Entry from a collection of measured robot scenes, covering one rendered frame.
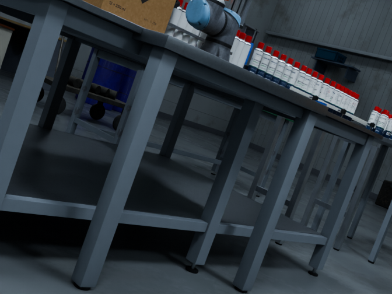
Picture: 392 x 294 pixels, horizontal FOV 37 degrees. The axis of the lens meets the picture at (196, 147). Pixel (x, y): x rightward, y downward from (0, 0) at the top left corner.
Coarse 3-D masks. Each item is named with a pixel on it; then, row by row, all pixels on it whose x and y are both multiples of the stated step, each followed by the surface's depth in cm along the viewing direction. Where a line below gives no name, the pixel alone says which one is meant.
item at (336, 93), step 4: (336, 88) 382; (340, 88) 383; (336, 92) 381; (340, 92) 383; (332, 96) 382; (336, 96) 382; (332, 100) 382; (336, 100) 382; (332, 104) 382; (328, 108) 383
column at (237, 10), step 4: (232, 0) 274; (236, 0) 273; (240, 0) 273; (244, 0) 275; (232, 4) 274; (236, 4) 272; (240, 4) 274; (228, 8) 275; (232, 8) 273; (236, 8) 273; (240, 8) 275; (236, 12) 275
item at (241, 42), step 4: (240, 32) 306; (240, 36) 305; (244, 36) 305; (240, 40) 304; (240, 44) 304; (236, 48) 304; (240, 48) 305; (236, 52) 304; (240, 52) 306; (236, 56) 305; (232, 60) 305; (236, 60) 305; (236, 64) 306
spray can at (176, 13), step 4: (180, 0) 269; (180, 4) 269; (176, 8) 268; (180, 8) 269; (172, 12) 269; (176, 12) 268; (180, 12) 270; (172, 16) 269; (176, 16) 269; (172, 20) 269; (176, 20) 269; (176, 24) 270; (168, 28) 269; (172, 28) 269; (168, 32) 269; (172, 32) 270
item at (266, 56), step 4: (268, 48) 322; (264, 52) 323; (268, 52) 323; (264, 56) 322; (268, 56) 322; (260, 60) 323; (264, 60) 322; (268, 60) 323; (260, 64) 323; (264, 64) 322; (260, 68) 322; (264, 68) 323; (256, 72) 324; (260, 72) 322; (264, 72) 324
